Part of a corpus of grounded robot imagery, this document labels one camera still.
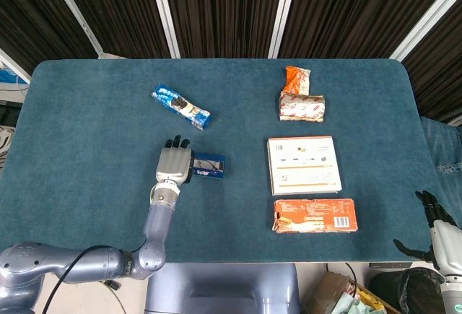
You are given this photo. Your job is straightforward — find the red-white snack pack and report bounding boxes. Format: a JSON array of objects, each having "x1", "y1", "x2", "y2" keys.
[{"x1": 278, "y1": 90, "x2": 327, "y2": 123}]

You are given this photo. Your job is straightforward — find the white flat product box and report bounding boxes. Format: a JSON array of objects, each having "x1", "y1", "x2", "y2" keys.
[{"x1": 266, "y1": 135, "x2": 343, "y2": 196}]

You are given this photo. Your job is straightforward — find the white aluminium frame post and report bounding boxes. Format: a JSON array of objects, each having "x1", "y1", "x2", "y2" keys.
[
  {"x1": 388, "y1": 0, "x2": 462, "y2": 63},
  {"x1": 43, "y1": 0, "x2": 106, "y2": 59},
  {"x1": 0, "y1": 47, "x2": 32, "y2": 84},
  {"x1": 267, "y1": 0, "x2": 300, "y2": 59},
  {"x1": 147, "y1": 0, "x2": 181, "y2": 59}
]

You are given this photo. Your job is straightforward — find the black and silver left hand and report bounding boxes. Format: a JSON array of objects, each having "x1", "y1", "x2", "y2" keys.
[{"x1": 155, "y1": 134, "x2": 195, "y2": 185}]

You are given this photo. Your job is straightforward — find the orange cardboard food box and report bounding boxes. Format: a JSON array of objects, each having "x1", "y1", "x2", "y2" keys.
[{"x1": 272, "y1": 198, "x2": 359, "y2": 235}]

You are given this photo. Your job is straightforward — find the black trash bag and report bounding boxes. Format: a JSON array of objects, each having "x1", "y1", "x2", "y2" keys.
[{"x1": 370, "y1": 266, "x2": 443, "y2": 314}]

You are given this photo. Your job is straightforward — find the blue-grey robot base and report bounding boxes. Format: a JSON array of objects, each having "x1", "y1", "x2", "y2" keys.
[{"x1": 144, "y1": 263, "x2": 301, "y2": 314}]

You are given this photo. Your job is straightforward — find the orange snack wrapper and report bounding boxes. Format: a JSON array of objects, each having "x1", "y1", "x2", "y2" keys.
[{"x1": 284, "y1": 66, "x2": 312, "y2": 95}]

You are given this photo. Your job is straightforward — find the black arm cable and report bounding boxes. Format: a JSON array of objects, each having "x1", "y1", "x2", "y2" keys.
[{"x1": 41, "y1": 183, "x2": 160, "y2": 314}]

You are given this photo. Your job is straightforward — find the blue velvet table cloth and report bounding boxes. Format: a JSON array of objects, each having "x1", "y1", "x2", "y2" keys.
[{"x1": 0, "y1": 58, "x2": 436, "y2": 264}]

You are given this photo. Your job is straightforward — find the blue glasses case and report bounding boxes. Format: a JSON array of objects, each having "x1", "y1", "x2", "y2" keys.
[{"x1": 190, "y1": 152, "x2": 227, "y2": 181}]

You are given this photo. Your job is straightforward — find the blue denim jeans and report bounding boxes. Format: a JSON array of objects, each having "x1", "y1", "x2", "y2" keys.
[{"x1": 420, "y1": 115, "x2": 462, "y2": 206}]

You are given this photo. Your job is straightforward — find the black and silver right hand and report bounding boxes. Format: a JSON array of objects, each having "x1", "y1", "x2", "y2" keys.
[{"x1": 393, "y1": 190, "x2": 462, "y2": 277}]

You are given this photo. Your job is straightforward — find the blue cookie package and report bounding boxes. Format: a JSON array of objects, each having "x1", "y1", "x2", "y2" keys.
[{"x1": 150, "y1": 83, "x2": 213, "y2": 131}]

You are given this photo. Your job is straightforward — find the brown cardboard waste box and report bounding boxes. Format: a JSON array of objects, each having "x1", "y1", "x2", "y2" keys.
[{"x1": 306, "y1": 272, "x2": 398, "y2": 314}]

